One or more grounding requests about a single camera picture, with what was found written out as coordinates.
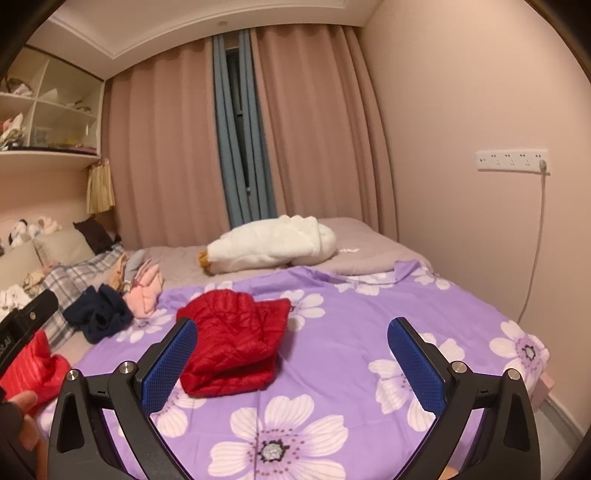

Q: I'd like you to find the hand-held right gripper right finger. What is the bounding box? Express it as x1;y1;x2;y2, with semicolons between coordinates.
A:
387;316;542;480

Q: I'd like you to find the red down jacket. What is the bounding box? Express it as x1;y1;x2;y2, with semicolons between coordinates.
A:
176;290;293;398

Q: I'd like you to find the grey quilt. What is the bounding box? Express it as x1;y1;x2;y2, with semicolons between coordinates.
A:
124;217;432;296

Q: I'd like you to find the small patterned cloth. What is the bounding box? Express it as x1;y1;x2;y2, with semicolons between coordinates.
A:
22;271;52;296

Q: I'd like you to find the tan garment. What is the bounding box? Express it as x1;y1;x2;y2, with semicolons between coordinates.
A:
110;255;130;291

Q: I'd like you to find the navy blue garment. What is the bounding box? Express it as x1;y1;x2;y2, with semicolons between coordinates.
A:
62;284;134;344

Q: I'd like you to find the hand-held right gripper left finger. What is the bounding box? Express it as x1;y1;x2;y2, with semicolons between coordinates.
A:
46;318;199;480

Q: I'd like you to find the dark brown pillow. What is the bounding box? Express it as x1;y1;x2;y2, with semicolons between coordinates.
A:
73;217;114;256

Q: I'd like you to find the bed with pink sheet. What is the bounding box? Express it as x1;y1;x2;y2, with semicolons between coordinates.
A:
0;217;555;480

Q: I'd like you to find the small red cloth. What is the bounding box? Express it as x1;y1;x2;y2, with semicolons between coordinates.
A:
0;330;71;414

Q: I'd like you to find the white power strip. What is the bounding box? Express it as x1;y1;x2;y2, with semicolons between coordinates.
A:
475;148;550;172

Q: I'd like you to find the person's left hand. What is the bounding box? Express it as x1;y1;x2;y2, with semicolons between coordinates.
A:
0;390;41;455

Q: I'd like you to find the dark window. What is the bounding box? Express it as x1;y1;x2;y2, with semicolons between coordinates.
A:
228;46;252;195

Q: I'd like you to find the beige pillow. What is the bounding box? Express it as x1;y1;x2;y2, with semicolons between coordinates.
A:
0;240;42;289
33;226;95;266

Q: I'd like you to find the pink garment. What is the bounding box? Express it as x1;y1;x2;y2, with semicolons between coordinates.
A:
124;259;164;319

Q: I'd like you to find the blue curtain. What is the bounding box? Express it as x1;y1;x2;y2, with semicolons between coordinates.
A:
212;36;245;227
238;30;273;221

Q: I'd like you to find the small plush toy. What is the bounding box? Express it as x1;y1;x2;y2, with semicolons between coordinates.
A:
30;216;63;237
7;220;33;247

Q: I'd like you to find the purple floral bed sheet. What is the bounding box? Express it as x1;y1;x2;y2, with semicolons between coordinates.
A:
34;259;551;480

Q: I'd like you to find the yellow fringed cloth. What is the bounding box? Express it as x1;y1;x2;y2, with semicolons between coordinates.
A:
87;159;116;215

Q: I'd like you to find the white wall shelf cabinet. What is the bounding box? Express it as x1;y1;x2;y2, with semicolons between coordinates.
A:
0;44;106;160

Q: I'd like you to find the pink curtain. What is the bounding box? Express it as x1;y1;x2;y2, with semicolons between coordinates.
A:
252;24;398;241
104;37;227;250

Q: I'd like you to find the white goose plush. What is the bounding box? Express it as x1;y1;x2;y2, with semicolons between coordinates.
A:
198;215;337;275

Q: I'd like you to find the grey plaid blanket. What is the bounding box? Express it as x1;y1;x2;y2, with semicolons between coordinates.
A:
28;244;127;349

